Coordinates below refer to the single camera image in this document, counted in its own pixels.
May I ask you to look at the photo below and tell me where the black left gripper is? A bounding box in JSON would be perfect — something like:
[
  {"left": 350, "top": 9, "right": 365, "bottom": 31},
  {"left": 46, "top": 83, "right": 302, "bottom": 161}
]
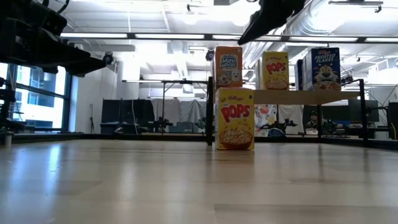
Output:
[{"left": 0, "top": 1, "right": 108, "bottom": 78}]

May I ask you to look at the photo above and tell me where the orange Mini-Wheats cereal box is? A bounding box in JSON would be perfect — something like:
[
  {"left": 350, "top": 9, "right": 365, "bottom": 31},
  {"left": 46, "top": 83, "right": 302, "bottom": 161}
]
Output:
[{"left": 214, "top": 45, "right": 244, "bottom": 90}]

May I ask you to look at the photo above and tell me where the black-framed wooden shelf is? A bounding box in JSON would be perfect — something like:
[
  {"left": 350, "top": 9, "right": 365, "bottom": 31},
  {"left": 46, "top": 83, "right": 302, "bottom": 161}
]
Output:
[{"left": 206, "top": 76, "right": 371, "bottom": 147}]

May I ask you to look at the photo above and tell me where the dark-framed window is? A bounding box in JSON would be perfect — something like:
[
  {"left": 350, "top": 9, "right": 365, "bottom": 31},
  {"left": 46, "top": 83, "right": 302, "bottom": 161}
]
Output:
[{"left": 0, "top": 63, "right": 73, "bottom": 132}]

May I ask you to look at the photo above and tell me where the long ceiling light fixture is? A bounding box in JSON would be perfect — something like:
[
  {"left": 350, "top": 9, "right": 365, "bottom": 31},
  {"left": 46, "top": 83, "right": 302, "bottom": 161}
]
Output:
[
  {"left": 60, "top": 32, "right": 240, "bottom": 40},
  {"left": 248, "top": 35, "right": 398, "bottom": 44}
]

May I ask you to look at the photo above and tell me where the black partition screen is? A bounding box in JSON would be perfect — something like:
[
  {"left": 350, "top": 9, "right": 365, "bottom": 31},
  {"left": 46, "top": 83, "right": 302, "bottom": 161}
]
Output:
[{"left": 101, "top": 99, "right": 155, "bottom": 134}]

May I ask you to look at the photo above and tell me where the black-framed background table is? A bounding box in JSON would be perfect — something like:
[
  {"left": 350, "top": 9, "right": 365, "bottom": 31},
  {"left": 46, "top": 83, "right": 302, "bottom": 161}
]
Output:
[{"left": 123, "top": 80, "right": 208, "bottom": 134}]

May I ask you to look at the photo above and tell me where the white cloth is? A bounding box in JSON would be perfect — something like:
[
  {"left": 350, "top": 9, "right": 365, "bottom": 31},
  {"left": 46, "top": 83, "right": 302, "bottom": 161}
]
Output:
[{"left": 277, "top": 105, "right": 305, "bottom": 135}]

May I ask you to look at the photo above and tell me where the colourful patterned cloth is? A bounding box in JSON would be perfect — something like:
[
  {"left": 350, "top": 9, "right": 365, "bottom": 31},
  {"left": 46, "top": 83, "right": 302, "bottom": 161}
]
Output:
[{"left": 254, "top": 104, "right": 278, "bottom": 138}]

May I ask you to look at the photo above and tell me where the person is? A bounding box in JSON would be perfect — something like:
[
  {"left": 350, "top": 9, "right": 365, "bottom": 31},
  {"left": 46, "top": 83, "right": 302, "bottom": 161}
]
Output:
[{"left": 306, "top": 110, "right": 327, "bottom": 135}]

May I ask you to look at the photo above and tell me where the grey draped cloth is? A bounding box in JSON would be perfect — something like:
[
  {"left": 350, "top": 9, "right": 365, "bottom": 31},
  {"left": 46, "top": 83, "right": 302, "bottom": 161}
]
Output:
[{"left": 151, "top": 98, "right": 207, "bottom": 125}]

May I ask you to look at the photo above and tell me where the black monitor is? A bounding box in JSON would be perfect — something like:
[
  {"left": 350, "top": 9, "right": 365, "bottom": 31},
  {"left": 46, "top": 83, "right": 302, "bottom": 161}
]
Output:
[{"left": 348, "top": 99, "right": 380, "bottom": 123}]

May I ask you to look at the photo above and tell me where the black equipment box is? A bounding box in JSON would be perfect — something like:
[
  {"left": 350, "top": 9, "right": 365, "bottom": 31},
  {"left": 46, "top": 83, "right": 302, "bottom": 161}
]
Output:
[{"left": 387, "top": 102, "right": 398, "bottom": 141}]

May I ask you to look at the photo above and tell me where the black aluminium rig frame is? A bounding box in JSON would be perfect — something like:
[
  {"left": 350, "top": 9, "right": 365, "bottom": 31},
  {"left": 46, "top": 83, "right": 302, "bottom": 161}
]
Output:
[{"left": 0, "top": 132, "right": 398, "bottom": 151}]

